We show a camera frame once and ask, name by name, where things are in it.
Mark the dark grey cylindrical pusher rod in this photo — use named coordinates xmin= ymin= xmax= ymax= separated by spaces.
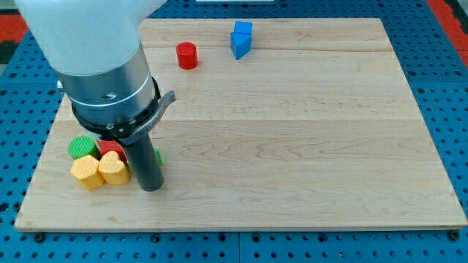
xmin=123 ymin=134 xmax=164 ymax=191

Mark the red textured block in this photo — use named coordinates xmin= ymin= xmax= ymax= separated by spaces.
xmin=97 ymin=140 xmax=127 ymax=162

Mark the yellow hexagon block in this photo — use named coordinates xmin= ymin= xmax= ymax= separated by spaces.
xmin=70 ymin=155 xmax=105 ymax=191

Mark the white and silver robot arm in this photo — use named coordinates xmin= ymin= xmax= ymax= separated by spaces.
xmin=15 ymin=0 xmax=165 ymax=126

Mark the green cylinder block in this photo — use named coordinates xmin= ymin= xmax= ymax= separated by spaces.
xmin=68 ymin=136 xmax=100 ymax=159

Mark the blue triangular prism block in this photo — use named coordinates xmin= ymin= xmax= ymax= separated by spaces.
xmin=230 ymin=32 xmax=252 ymax=60

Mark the blue cube block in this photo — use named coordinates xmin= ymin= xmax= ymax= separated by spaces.
xmin=233 ymin=21 xmax=253 ymax=35

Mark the red cylinder block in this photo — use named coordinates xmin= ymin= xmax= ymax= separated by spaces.
xmin=175 ymin=42 xmax=198 ymax=70

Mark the yellow heart block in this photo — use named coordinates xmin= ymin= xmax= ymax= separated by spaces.
xmin=98 ymin=151 xmax=130 ymax=185

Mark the wooden board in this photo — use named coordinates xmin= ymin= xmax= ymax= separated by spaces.
xmin=15 ymin=18 xmax=467 ymax=232

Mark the green block behind rod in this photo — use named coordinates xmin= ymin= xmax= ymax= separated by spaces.
xmin=154 ymin=148 xmax=164 ymax=165

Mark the black clamp with grey lever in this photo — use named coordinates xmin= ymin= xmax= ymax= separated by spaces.
xmin=72 ymin=77 xmax=176 ymax=147

